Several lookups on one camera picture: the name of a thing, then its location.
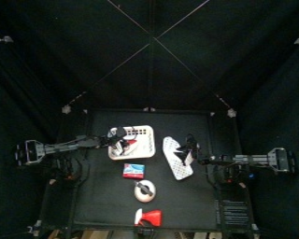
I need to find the red and white toy iron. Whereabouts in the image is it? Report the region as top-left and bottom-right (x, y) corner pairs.
(121, 138), (140, 156)

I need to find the white plastic laundry basket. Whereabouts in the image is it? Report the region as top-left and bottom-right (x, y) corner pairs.
(107, 124), (157, 161)

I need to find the red and blue small box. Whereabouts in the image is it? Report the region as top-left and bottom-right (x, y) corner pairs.
(121, 162), (145, 180)

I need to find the white round tape roll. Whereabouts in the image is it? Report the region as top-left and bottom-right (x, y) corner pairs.
(133, 179), (157, 204)

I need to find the white text label sticker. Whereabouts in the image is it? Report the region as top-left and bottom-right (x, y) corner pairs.
(222, 200), (250, 231)

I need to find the thin diagonal cord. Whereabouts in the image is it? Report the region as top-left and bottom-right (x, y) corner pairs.
(68, 0), (211, 105)
(105, 0), (232, 108)

